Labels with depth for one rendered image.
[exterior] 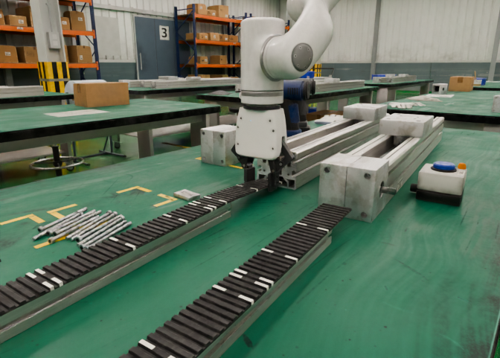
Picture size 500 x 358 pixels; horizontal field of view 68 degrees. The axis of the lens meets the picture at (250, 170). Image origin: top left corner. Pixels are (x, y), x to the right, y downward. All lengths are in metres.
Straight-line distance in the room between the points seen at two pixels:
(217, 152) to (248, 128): 0.28
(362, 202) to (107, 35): 12.20
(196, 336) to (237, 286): 0.08
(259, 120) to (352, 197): 0.23
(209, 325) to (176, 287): 0.13
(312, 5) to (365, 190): 0.33
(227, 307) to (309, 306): 0.11
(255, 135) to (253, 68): 0.13
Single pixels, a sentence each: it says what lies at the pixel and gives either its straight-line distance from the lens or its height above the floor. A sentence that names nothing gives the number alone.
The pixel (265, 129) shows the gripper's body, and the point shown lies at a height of 0.92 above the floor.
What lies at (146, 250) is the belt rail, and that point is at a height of 0.80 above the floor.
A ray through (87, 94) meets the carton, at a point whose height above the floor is 0.86.
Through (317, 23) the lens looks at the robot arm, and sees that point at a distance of 0.69.
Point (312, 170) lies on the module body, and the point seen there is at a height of 0.80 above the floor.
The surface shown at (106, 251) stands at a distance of 0.52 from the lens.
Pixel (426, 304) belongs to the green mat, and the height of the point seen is 0.78.
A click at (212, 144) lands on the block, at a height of 0.84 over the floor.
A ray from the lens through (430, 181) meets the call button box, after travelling 0.82.
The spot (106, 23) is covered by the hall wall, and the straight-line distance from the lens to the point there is 12.70.
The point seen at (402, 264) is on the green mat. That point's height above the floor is 0.78.
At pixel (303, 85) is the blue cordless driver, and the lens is 1.16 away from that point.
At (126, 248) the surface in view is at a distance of 0.52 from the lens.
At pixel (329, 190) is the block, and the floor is 0.83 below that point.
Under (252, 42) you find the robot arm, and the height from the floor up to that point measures 1.08.
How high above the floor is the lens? 1.04
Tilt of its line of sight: 16 degrees down
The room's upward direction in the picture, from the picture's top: straight up
